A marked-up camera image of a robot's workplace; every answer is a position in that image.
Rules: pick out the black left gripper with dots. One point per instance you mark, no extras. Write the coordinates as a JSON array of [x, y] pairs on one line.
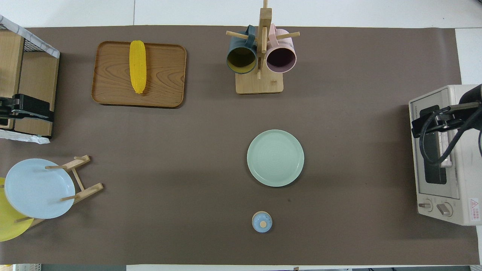
[[28, 105]]

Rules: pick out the yellow plate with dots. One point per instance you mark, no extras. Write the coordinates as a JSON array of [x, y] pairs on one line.
[[9, 226]]

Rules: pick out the pale green plate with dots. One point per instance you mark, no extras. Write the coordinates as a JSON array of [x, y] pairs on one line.
[[275, 158]]

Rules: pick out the yellow corn cob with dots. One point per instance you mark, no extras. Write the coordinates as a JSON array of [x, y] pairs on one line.
[[138, 66]]

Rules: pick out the glass oven door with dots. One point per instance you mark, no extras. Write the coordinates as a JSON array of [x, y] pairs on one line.
[[452, 180]]

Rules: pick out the wooden two-tier shelf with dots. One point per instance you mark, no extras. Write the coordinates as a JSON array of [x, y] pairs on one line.
[[37, 82]]

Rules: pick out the light blue plate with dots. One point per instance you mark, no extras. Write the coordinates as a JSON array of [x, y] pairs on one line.
[[37, 188]]

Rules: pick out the wooden plate rack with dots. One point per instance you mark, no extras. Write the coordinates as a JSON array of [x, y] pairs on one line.
[[88, 190]]

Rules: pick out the pink mug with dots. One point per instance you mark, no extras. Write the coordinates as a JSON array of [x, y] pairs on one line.
[[281, 58]]

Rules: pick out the wooden serving tray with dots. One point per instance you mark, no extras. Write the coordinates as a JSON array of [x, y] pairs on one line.
[[162, 75]]

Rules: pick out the wooden mug tree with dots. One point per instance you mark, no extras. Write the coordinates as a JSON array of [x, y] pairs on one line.
[[260, 84]]

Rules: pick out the brown table mat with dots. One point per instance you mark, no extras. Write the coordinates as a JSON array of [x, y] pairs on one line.
[[188, 150]]

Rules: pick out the oven control knob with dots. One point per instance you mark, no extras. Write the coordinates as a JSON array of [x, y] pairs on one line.
[[425, 205], [444, 209]]

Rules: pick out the cream toaster oven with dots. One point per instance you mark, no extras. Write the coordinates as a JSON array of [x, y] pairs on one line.
[[469, 169]]

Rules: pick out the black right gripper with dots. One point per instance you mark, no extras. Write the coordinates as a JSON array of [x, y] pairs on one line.
[[440, 116]]

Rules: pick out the dark teal mug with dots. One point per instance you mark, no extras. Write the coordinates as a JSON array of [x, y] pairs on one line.
[[241, 60]]

